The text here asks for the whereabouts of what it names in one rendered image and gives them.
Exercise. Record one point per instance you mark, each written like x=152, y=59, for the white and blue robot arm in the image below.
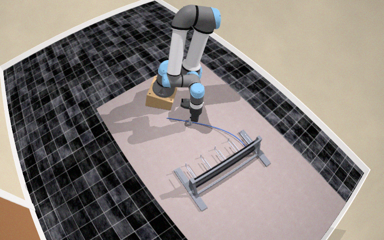
x=173, y=73

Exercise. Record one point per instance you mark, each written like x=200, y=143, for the grey patch panel rack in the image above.
x=193, y=183

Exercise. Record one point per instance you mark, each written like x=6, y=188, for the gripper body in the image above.
x=195, y=110

